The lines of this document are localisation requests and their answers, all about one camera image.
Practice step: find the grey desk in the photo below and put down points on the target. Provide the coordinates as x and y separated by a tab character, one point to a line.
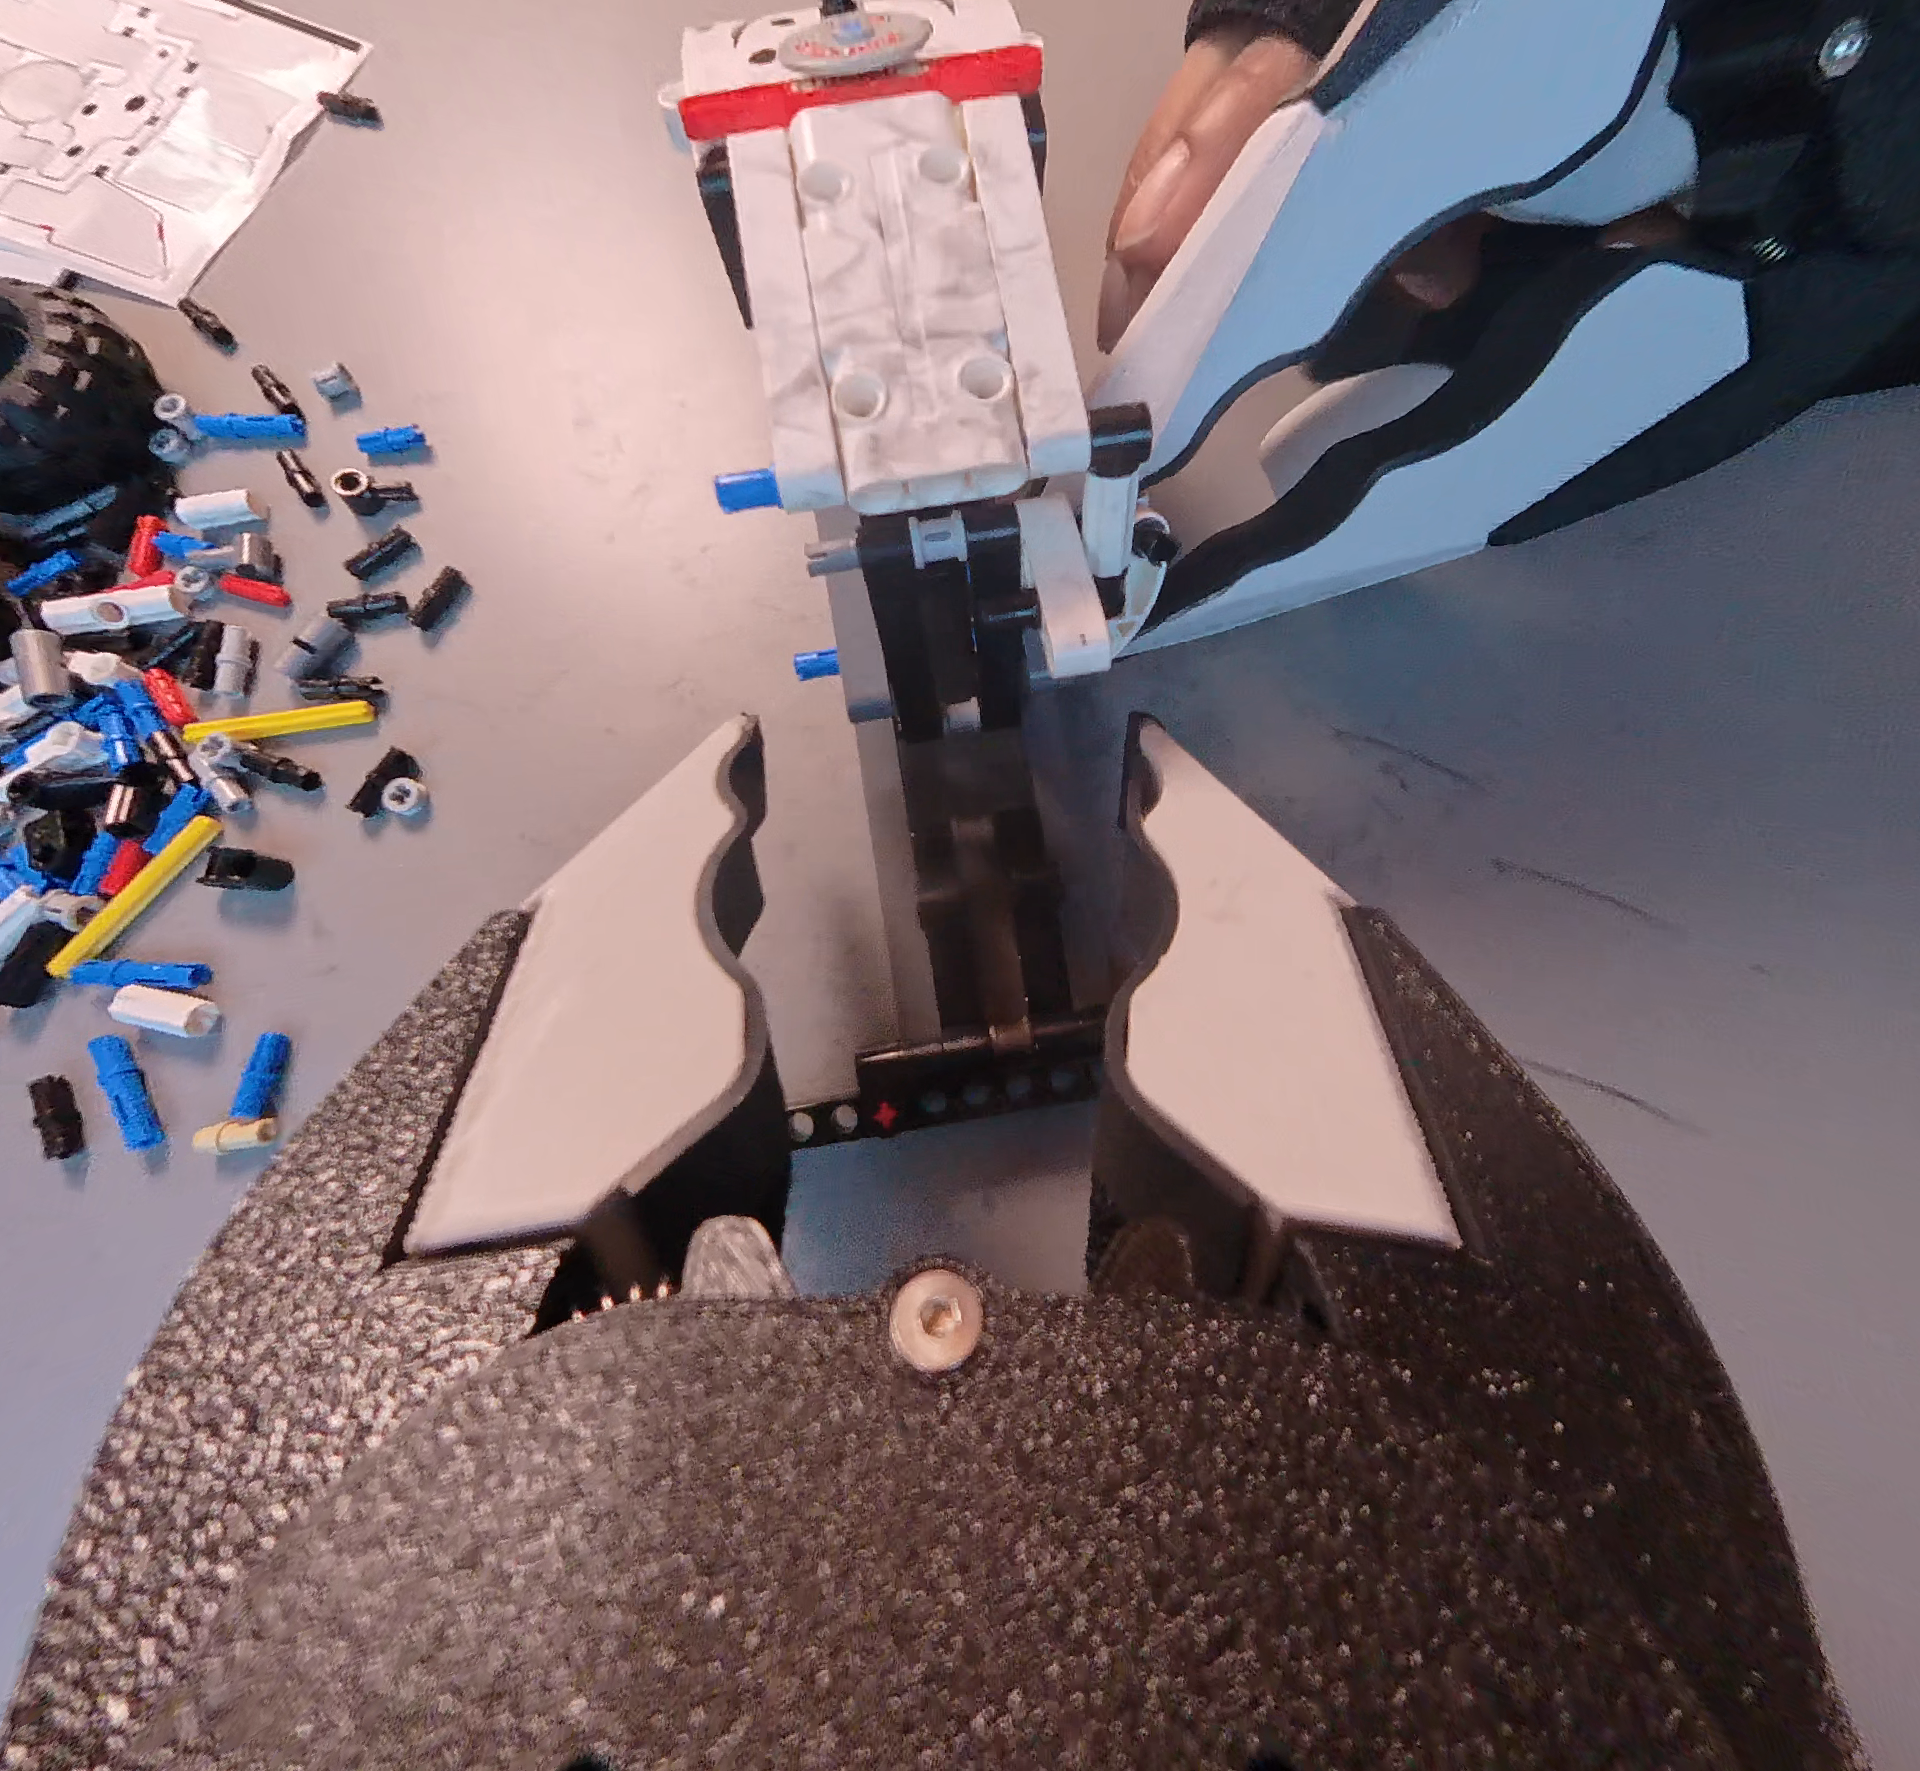
1500	827

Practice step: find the pile of small brick parts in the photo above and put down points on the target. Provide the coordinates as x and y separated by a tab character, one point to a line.
134	723

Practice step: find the white sticker sheet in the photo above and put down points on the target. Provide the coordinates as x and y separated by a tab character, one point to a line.
134	137

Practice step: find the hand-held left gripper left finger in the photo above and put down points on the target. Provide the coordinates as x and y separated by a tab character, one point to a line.
600	1052

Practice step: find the black rubber toy tyre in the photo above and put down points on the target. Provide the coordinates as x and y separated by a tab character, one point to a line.
60	451

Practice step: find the person's right hand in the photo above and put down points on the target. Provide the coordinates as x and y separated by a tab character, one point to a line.
1185	167

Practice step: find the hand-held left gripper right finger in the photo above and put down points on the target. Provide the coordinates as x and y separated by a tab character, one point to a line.
1274	1052

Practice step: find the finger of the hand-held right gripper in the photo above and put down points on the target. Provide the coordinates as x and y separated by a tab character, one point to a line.
1500	31
1621	377

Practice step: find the white toy truck model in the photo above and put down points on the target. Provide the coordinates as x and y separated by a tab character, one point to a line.
914	301

